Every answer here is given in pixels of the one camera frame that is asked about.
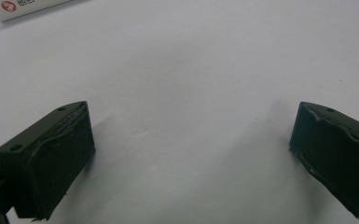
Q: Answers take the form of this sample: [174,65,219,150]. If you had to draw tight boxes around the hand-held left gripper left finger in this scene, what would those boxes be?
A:
[0,100,96,222]

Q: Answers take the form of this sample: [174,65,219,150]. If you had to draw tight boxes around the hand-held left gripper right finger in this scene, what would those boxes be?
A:
[288,101,359,218]

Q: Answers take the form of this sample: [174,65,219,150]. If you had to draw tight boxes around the white caterpillar picture book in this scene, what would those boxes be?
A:
[0,0,73,22]

